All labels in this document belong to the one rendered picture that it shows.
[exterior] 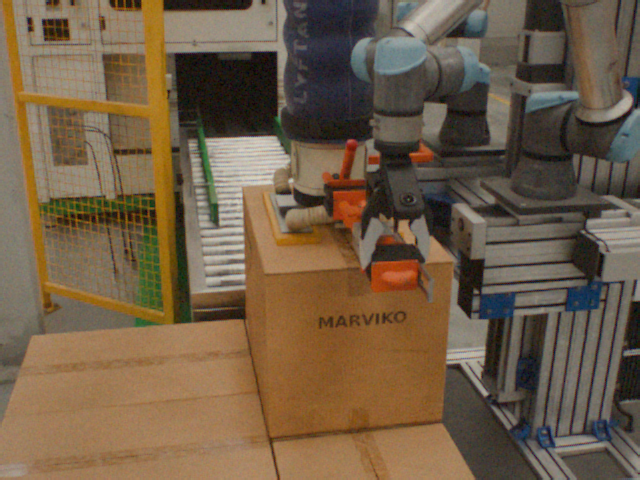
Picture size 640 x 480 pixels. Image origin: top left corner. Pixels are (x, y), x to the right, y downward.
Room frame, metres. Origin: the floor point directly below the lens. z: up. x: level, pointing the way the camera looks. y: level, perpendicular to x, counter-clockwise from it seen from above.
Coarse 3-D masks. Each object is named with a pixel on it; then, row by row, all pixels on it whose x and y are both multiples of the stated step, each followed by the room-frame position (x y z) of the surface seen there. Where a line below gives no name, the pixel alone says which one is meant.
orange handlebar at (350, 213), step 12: (420, 144) 1.87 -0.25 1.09; (372, 156) 1.75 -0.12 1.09; (420, 156) 1.76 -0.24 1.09; (432, 156) 1.78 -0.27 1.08; (324, 180) 1.57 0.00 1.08; (348, 204) 1.38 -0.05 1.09; (360, 204) 1.39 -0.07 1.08; (348, 216) 1.31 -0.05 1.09; (348, 228) 1.31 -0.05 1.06; (384, 240) 1.20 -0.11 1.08; (384, 276) 1.05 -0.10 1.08; (396, 276) 1.04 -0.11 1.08; (408, 276) 1.05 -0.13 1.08
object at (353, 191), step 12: (336, 180) 1.48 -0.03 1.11; (348, 180) 1.48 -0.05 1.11; (360, 180) 1.48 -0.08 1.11; (324, 192) 1.45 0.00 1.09; (336, 192) 1.40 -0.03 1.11; (348, 192) 1.40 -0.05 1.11; (360, 192) 1.41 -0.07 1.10; (324, 204) 1.46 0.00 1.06; (336, 204) 1.40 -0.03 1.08; (336, 216) 1.40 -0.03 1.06; (360, 216) 1.41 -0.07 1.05
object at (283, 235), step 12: (264, 192) 1.83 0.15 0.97; (288, 192) 1.74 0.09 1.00; (276, 204) 1.71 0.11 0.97; (276, 216) 1.64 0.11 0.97; (276, 228) 1.56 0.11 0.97; (288, 228) 1.55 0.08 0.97; (312, 228) 1.56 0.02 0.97; (276, 240) 1.50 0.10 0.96; (288, 240) 1.51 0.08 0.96; (300, 240) 1.51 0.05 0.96; (312, 240) 1.51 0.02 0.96
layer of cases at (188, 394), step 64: (64, 384) 1.57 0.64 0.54; (128, 384) 1.58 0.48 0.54; (192, 384) 1.58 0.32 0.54; (256, 384) 1.59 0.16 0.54; (0, 448) 1.31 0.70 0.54; (64, 448) 1.32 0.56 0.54; (128, 448) 1.32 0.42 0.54; (192, 448) 1.32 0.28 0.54; (256, 448) 1.33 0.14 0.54; (320, 448) 1.33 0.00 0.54; (384, 448) 1.33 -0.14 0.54; (448, 448) 1.34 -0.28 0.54
